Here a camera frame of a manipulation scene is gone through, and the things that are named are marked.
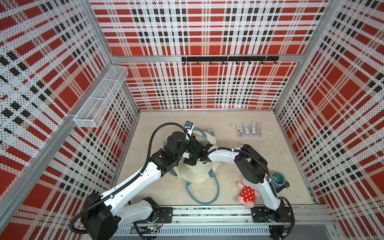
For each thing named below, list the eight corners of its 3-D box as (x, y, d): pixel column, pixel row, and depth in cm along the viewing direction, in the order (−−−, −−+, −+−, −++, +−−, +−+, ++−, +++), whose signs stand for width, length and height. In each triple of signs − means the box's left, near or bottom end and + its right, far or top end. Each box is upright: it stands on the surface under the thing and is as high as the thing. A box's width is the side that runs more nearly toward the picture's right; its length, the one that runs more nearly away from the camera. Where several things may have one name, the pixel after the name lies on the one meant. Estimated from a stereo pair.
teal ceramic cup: (269, 187, 84) (273, 184, 79) (265, 175, 88) (269, 171, 83) (282, 187, 84) (287, 184, 79) (278, 175, 88) (282, 171, 83)
